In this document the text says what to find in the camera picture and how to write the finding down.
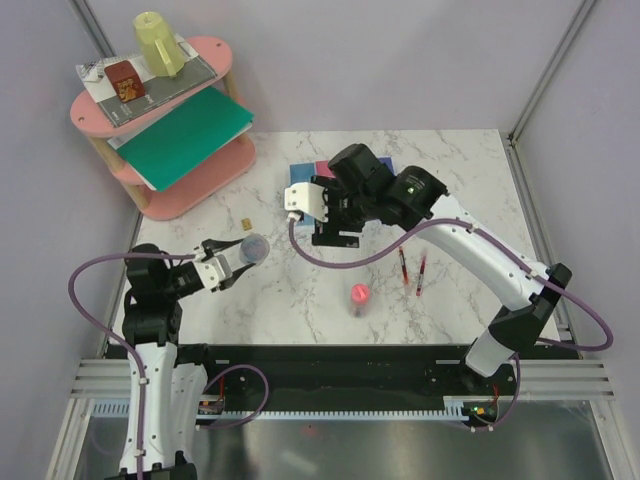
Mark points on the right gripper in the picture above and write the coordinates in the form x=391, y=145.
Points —
x=330, y=237

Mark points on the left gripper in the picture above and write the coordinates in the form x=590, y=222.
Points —
x=219, y=245

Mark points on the clear paper clip jar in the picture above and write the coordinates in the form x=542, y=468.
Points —
x=254, y=249

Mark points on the pink lid clear jar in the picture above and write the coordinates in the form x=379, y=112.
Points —
x=360, y=296

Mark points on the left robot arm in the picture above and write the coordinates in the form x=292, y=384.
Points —
x=164, y=389

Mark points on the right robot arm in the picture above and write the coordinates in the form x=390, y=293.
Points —
x=526, y=288

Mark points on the orange marker pen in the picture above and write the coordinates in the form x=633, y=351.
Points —
x=403, y=265

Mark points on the pink drawer box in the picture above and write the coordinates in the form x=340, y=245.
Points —
x=322, y=169

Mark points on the light blue end drawer box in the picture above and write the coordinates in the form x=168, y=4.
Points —
x=302, y=173

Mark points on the pink three tier shelf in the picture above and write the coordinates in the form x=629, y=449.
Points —
x=214, y=172

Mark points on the pink marker pen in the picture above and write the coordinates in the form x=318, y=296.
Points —
x=421, y=273

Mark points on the purple drawer box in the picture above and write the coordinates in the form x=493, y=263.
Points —
x=387, y=161

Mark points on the green folder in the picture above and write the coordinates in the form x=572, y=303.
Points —
x=171, y=147

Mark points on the grey white notebook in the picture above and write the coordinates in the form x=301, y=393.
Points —
x=158, y=90

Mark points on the red brown box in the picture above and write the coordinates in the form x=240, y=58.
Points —
x=125, y=81

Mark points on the yellow plastic pitcher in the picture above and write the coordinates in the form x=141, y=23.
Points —
x=157, y=44

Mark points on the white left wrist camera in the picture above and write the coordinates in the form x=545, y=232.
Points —
x=212, y=270

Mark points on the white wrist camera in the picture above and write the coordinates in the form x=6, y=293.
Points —
x=300, y=197
x=212, y=270

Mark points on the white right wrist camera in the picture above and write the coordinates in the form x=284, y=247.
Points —
x=300, y=197

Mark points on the black table edge rail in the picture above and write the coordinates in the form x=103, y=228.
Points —
x=340, y=378

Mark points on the white cable duct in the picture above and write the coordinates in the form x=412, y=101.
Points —
x=451, y=411

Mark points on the aluminium frame rail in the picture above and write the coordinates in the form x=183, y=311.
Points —
x=544, y=374

